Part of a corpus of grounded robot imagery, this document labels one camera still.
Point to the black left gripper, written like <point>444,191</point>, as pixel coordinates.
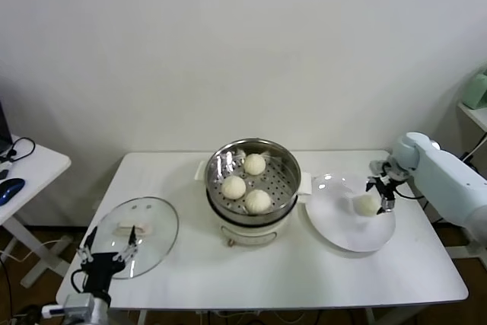
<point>99,271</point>

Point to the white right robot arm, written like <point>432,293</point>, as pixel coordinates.
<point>441,176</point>

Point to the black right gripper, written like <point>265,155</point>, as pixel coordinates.
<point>386,184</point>

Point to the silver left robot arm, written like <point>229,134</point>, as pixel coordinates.
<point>89,308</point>

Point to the white round plate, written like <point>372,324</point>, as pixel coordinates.
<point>335,226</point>

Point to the white side table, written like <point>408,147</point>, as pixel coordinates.
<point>38,173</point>

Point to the white electric cooking pot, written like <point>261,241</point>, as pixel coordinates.
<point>247,235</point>

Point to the white shelf board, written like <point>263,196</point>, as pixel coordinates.
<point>475,113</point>

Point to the blue computer mouse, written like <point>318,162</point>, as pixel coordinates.
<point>10,189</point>

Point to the stainless steel steamer basket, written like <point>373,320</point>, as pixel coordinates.
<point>217,173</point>

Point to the glass pot lid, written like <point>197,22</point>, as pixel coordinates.
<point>156,241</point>

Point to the black laptop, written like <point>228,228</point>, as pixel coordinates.
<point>4,127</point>

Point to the pale green box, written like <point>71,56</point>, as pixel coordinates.
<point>477,91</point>

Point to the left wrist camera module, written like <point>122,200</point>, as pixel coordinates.
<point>53,310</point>

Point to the small black device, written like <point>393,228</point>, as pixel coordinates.
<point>4,173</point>

